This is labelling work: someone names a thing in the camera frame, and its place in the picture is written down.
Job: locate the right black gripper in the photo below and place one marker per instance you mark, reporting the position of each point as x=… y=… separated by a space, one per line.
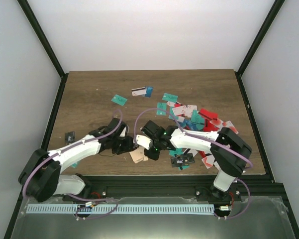
x=154 y=156

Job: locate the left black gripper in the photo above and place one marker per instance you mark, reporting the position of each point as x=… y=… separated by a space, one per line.
x=129 y=147

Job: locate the beige leather card holder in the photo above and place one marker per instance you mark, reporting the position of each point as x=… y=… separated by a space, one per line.
x=138 y=155

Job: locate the black card front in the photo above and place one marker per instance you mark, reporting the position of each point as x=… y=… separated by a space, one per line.
x=69 y=137

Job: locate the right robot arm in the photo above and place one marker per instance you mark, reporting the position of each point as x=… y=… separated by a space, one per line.
x=230 y=151

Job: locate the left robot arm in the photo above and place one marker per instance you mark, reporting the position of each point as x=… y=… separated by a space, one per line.
x=42 y=176

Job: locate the black card right pile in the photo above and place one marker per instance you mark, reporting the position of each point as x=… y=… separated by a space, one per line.
x=182 y=160

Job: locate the teal card upright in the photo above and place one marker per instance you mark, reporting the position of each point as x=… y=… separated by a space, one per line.
x=161 y=109

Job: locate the teal VIP card top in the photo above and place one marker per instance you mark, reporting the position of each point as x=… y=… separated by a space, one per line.
x=170 y=98

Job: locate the blue card top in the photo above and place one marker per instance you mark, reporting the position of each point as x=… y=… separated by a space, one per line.
x=149 y=91

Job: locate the white card magnetic stripe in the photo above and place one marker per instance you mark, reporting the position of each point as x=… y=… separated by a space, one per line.
x=138 y=91

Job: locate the white red patterned card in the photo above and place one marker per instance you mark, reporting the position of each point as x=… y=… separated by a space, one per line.
x=220 y=124

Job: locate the light blue slotted strip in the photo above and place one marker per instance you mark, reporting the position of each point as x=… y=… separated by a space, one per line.
x=199 y=209

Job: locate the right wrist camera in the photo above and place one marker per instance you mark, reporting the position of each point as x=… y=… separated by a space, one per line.
x=143 y=141

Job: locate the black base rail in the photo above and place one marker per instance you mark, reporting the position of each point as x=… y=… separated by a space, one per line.
x=199 y=187

